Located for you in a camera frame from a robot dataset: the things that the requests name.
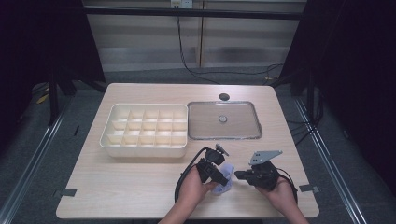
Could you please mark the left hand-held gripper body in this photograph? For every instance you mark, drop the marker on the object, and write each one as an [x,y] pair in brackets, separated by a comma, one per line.
[210,166]

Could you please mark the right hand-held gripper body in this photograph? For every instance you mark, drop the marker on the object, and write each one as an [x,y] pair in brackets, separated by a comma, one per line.
[263,175]

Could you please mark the light purple sock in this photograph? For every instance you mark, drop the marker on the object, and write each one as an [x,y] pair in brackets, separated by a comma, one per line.
[227,171]

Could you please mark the cream divided storage box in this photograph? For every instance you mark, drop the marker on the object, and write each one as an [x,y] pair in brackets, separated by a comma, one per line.
[146,127]

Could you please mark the person's right hand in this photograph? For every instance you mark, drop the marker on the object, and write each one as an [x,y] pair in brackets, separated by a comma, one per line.
[280,197]

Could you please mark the person's left hand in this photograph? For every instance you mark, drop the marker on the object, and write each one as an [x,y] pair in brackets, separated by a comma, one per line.
[193,189]

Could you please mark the grey tape strip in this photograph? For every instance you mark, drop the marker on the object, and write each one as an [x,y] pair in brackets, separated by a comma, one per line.
[66,192]
[308,188]

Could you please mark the transparent lid with knob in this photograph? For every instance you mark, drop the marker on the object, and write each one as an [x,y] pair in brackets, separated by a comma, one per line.
[236,123]

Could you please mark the dark round table grommet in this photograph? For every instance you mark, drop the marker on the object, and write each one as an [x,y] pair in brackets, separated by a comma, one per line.
[224,96]

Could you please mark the dark curtain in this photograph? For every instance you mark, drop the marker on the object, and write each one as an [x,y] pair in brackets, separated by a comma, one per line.
[358,77]
[37,40]

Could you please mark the small black floor object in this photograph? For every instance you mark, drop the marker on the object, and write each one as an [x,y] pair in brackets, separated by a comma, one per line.
[76,130]

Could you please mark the black horizontal bar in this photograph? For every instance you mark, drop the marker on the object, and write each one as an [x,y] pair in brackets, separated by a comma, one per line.
[193,13]

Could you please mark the black stand leg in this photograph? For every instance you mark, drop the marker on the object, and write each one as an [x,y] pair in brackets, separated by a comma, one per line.
[53,99]

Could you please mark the yellow object on floor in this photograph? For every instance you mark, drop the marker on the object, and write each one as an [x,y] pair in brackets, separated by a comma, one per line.
[42,98]

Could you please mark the metal floor rail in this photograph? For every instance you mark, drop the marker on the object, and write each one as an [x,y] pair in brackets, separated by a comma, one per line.
[330,161]
[34,155]

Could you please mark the white wall socket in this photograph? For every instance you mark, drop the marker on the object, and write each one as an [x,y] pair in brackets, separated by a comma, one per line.
[181,3]

